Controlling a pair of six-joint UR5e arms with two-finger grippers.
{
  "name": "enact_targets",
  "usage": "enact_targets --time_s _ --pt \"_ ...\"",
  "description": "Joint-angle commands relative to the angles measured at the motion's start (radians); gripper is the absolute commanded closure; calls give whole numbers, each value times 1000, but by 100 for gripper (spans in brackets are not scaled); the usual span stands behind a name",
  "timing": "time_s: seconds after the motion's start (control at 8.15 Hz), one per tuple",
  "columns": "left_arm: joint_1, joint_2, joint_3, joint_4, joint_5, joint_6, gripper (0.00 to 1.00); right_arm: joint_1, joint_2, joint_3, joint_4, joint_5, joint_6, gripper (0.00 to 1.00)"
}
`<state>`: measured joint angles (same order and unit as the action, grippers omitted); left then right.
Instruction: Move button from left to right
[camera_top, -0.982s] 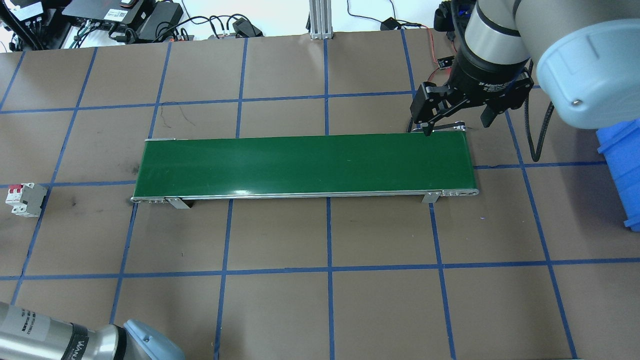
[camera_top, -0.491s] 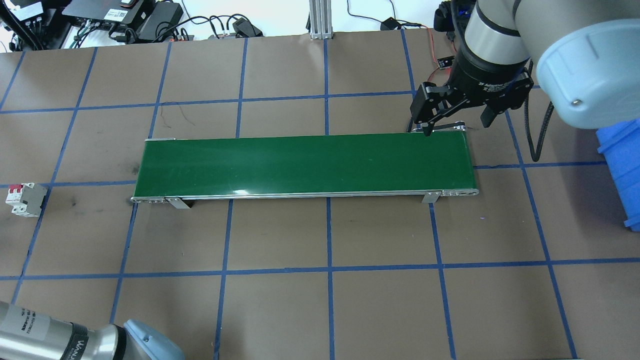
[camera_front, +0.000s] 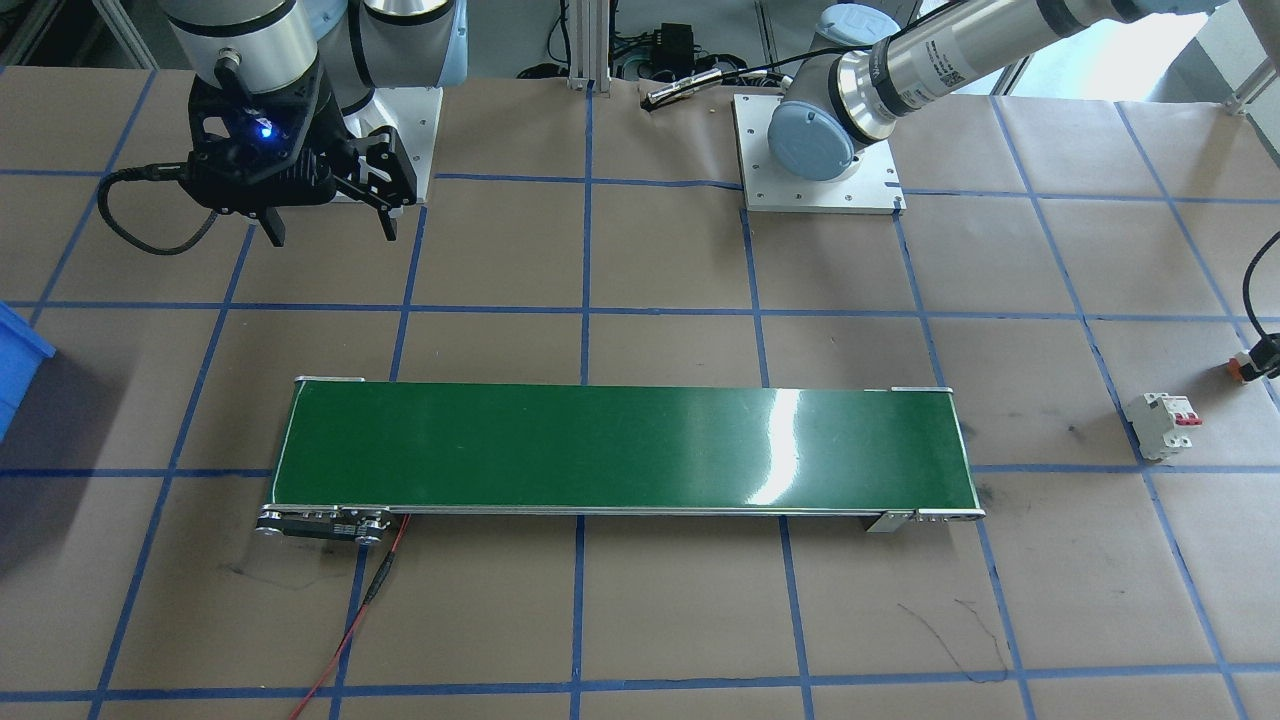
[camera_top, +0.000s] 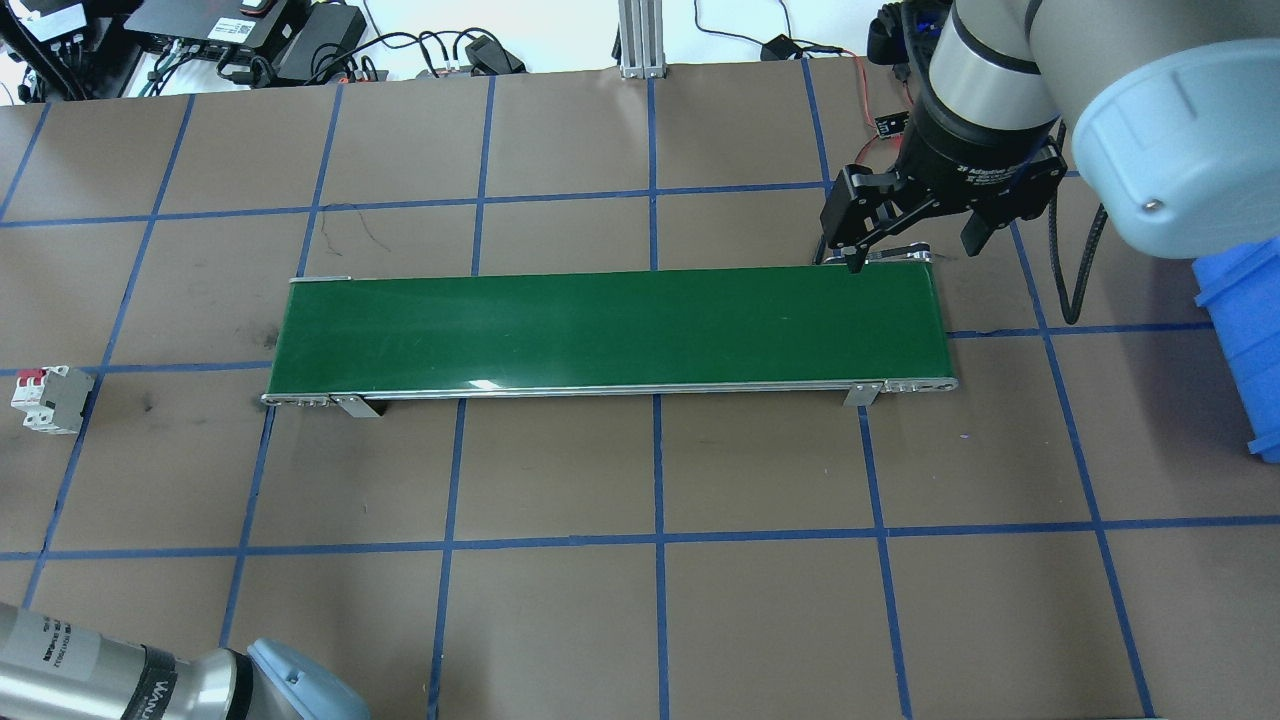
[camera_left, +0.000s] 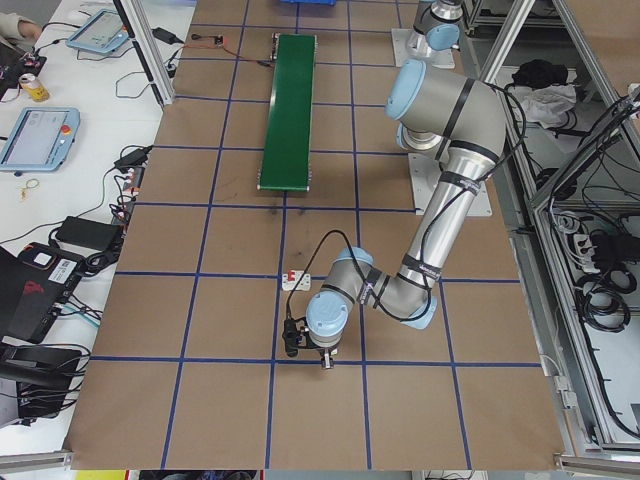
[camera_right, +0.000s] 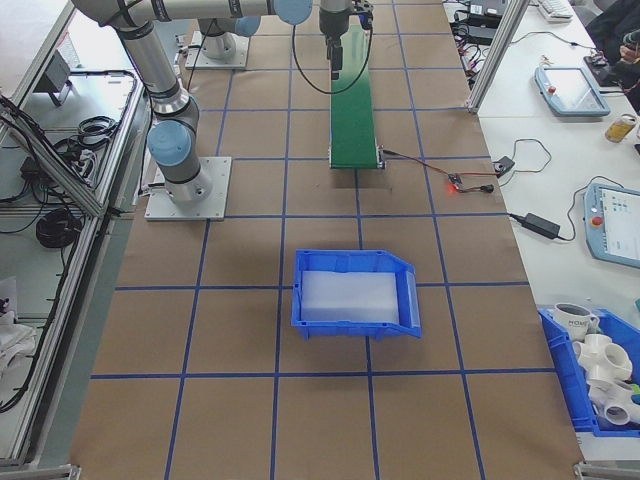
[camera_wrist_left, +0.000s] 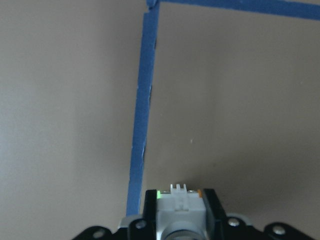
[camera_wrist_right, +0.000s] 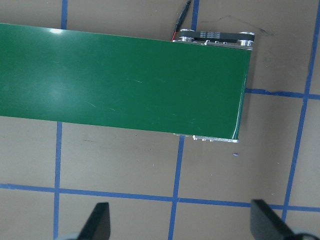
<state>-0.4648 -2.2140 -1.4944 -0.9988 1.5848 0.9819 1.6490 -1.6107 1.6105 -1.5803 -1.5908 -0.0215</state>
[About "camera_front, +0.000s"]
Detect black power adapter box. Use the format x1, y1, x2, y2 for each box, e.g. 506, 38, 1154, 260
652, 25, 703, 69

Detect empty blue plastic bin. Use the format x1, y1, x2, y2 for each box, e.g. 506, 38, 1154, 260
0, 300, 57, 446

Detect silver metal cylinder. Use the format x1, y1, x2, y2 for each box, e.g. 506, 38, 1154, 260
645, 68, 723, 109

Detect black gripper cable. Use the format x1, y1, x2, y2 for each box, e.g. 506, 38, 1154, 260
95, 160, 223, 257
1241, 230, 1280, 347

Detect white circuit breaker red levers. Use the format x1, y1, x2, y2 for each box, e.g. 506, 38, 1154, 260
1125, 390, 1201, 463

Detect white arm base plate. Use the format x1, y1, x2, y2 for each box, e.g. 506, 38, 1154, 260
328, 85, 445, 206
732, 92, 907, 216

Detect black cable bundle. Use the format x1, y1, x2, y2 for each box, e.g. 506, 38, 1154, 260
610, 35, 801, 89

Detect red conveyor power wire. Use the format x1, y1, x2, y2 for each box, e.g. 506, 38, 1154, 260
288, 512, 411, 720

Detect green belt mini conveyor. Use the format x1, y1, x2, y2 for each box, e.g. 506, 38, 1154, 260
255, 376, 987, 546

